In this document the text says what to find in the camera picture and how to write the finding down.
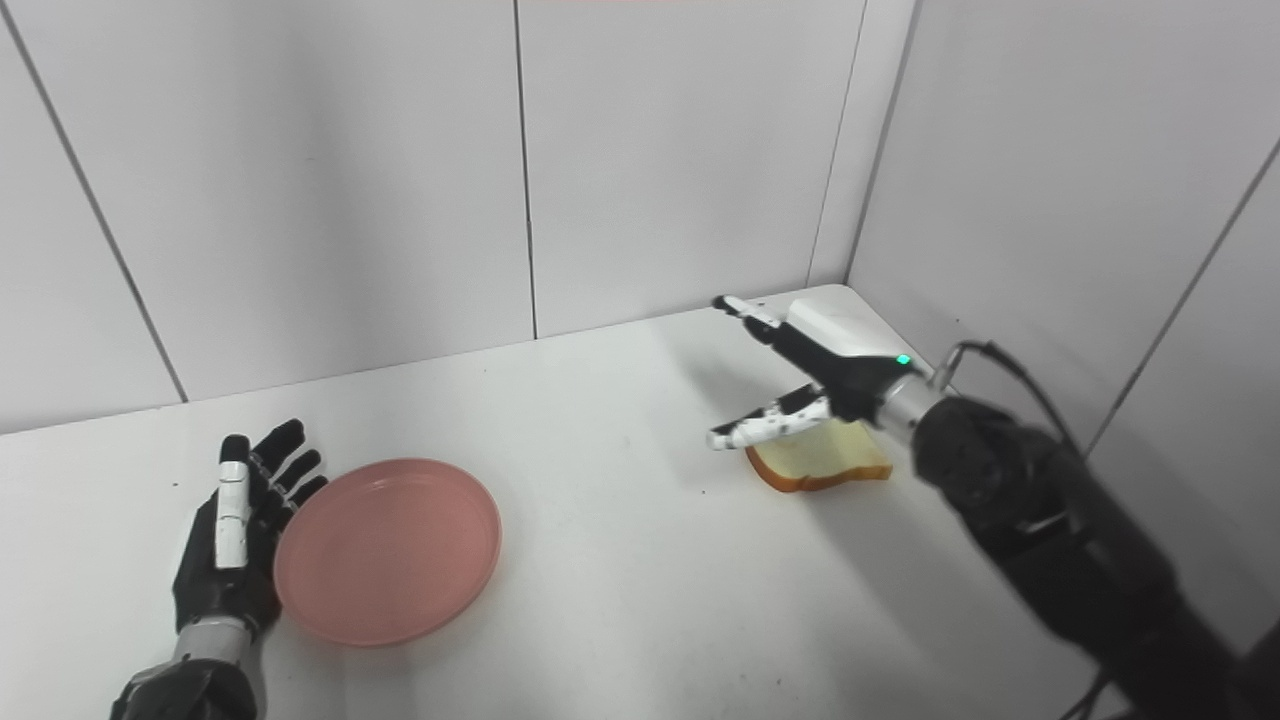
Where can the pink round plate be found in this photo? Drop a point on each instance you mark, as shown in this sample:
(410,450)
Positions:
(390,550)

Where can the slice of white bread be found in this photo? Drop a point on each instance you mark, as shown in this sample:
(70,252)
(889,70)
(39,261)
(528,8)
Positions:
(820,462)

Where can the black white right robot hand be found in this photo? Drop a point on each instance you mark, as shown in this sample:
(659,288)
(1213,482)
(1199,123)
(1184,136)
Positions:
(850,375)

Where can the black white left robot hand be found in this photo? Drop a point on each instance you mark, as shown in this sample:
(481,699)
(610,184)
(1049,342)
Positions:
(215,590)

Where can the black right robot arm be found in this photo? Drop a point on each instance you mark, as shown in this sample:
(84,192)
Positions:
(1060,530)

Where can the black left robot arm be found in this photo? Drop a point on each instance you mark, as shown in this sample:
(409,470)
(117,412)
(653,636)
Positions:
(190,685)

